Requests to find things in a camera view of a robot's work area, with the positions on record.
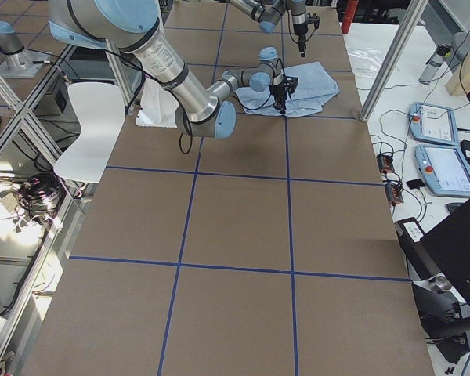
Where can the aluminium frame post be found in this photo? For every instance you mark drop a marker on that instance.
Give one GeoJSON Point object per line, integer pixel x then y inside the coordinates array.
{"type": "Point", "coordinates": [399, 42]}

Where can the lower teach pendant tablet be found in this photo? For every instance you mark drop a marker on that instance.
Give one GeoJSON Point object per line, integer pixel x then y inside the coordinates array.
{"type": "Point", "coordinates": [444, 170]}

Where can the white central pedestal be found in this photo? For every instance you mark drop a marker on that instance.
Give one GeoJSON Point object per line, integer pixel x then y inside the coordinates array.
{"type": "Point", "coordinates": [157, 107]}

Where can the white chair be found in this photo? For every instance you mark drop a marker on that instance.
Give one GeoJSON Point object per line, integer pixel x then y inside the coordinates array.
{"type": "Point", "coordinates": [100, 110]}

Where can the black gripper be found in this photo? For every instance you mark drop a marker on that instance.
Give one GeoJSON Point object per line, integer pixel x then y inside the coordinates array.
{"type": "Point", "coordinates": [299, 31]}
{"type": "Point", "coordinates": [277, 92]}

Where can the teach pendant tablet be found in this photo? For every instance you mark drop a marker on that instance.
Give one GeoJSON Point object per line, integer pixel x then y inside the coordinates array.
{"type": "Point", "coordinates": [433, 124]}
{"type": "Point", "coordinates": [444, 170]}

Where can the upper teach pendant tablet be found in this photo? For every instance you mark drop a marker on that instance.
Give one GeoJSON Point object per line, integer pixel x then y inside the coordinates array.
{"type": "Point", "coordinates": [433, 124]}

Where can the clear water bottle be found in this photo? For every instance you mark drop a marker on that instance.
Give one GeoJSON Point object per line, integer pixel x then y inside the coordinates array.
{"type": "Point", "coordinates": [434, 63]}

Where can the clear plastic bag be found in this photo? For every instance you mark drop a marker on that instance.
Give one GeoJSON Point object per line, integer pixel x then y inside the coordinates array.
{"type": "Point", "coordinates": [366, 64]}

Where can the black computer mouse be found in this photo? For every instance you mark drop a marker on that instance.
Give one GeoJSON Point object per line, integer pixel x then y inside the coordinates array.
{"type": "Point", "coordinates": [452, 207]}

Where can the red cylinder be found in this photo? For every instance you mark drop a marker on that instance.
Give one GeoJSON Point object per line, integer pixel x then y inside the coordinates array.
{"type": "Point", "coordinates": [348, 17]}

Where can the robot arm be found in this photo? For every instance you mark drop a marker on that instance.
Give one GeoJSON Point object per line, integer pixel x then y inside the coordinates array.
{"type": "Point", "coordinates": [267, 17]}
{"type": "Point", "coordinates": [134, 27]}

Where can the light blue button shirt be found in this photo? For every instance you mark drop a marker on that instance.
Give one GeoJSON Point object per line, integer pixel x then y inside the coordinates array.
{"type": "Point", "coordinates": [315, 88]}

